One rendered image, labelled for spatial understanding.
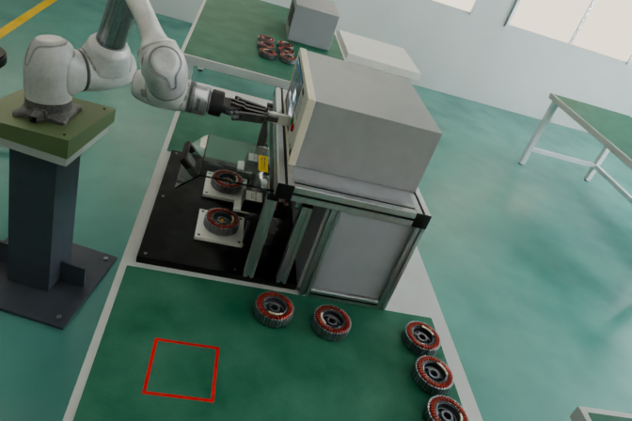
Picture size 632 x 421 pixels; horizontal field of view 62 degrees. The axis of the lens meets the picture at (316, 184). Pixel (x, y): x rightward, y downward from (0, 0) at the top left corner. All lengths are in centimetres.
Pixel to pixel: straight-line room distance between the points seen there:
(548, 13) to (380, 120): 573
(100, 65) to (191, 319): 104
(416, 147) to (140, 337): 87
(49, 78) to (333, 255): 114
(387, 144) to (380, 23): 501
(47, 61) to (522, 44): 587
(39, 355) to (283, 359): 117
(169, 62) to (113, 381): 74
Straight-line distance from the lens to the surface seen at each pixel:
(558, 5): 709
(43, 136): 201
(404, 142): 149
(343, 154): 148
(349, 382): 146
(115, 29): 204
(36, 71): 205
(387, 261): 159
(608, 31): 752
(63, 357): 233
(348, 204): 143
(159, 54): 134
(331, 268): 158
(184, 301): 151
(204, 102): 152
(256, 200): 164
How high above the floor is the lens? 181
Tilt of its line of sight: 29 degrees down
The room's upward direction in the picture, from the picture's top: 20 degrees clockwise
